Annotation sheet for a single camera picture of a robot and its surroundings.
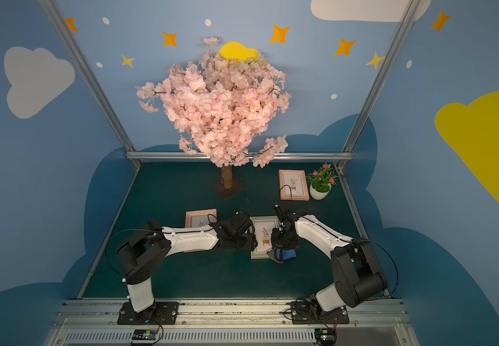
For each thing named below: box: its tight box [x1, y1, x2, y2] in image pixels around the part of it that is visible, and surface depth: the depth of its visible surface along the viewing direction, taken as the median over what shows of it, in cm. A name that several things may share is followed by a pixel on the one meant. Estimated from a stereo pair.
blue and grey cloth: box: [266, 247, 297, 264], surface depth 85 cm
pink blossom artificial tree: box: [136, 36, 291, 201], surface depth 71 cm
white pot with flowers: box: [305, 162, 339, 201], surface depth 103 cm
